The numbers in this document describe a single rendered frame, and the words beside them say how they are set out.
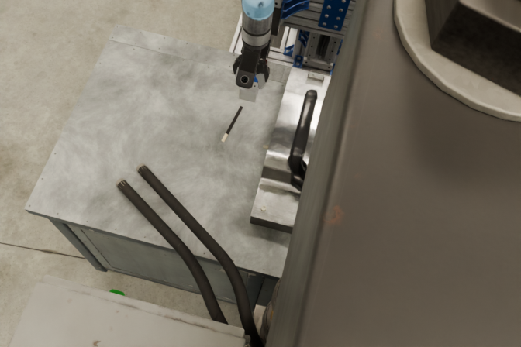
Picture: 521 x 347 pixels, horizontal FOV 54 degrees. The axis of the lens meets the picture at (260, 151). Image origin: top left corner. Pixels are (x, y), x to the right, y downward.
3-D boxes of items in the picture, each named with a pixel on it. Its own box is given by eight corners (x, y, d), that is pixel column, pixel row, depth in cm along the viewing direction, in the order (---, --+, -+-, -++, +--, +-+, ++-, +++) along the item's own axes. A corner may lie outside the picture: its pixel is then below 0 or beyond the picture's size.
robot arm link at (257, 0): (273, -23, 120) (277, 5, 117) (269, 9, 130) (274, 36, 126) (240, -21, 119) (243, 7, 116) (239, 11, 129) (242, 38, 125)
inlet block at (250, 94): (250, 64, 158) (250, 53, 153) (265, 68, 157) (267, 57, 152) (239, 98, 152) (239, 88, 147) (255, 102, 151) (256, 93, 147)
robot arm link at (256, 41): (267, 39, 126) (236, 32, 126) (266, 51, 130) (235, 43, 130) (274, 17, 129) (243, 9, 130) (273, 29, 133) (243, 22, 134)
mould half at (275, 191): (288, 83, 168) (292, 58, 156) (364, 102, 166) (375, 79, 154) (249, 222, 145) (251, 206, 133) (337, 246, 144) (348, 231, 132)
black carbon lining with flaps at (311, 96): (305, 91, 159) (309, 73, 150) (354, 103, 158) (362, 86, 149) (279, 190, 143) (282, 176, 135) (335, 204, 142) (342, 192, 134)
